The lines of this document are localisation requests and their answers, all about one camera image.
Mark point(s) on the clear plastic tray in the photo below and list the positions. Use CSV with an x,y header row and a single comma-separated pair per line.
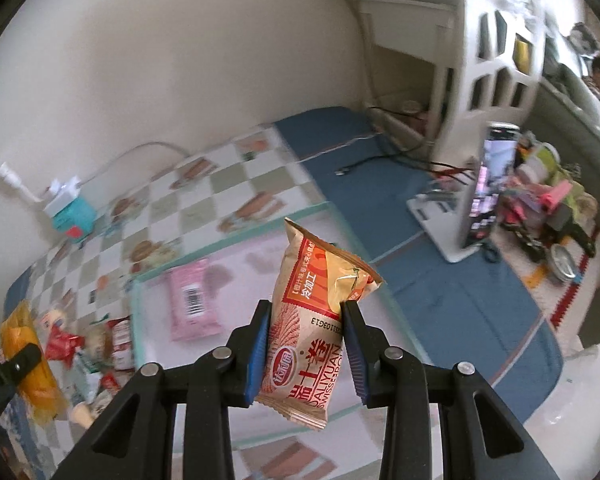
x,y
240,270

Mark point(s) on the orange snack packet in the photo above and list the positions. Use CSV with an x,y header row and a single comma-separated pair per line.
x,y
305,310

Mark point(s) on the smartphone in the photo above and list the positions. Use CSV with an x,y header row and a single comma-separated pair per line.
x,y
490,185

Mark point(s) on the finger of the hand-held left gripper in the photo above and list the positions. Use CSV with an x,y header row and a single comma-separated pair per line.
x,y
19,366

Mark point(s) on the round metal tin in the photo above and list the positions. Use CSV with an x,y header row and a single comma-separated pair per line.
x,y
564,262

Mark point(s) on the checkered blue-bordered tablecloth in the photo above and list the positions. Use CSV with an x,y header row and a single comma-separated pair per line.
x,y
205,200

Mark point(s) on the white jar green lid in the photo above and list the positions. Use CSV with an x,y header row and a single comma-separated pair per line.
x,y
542,160

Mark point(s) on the white mat red trim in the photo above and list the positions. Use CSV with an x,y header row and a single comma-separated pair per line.
x,y
545,292

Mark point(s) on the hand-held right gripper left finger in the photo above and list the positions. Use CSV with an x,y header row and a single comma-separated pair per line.
x,y
257,360

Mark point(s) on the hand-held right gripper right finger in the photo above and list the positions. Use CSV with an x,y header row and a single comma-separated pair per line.
x,y
356,360

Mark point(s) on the pink snack packet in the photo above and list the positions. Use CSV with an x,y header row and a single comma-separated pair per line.
x,y
192,300

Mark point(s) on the pile of assorted snacks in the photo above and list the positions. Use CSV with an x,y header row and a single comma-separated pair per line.
x,y
97,355

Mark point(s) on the teal toy box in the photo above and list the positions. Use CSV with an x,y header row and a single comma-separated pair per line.
x,y
75,220

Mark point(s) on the pink clip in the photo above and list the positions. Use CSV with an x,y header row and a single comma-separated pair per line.
x,y
557,196

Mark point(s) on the white shelf cabinet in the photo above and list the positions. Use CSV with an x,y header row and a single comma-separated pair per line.
x,y
480,35

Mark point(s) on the yellow snack packet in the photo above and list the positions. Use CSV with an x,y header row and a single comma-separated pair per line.
x,y
37,392

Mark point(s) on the white phone stand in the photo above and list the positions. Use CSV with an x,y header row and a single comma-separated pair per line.
x,y
440,232

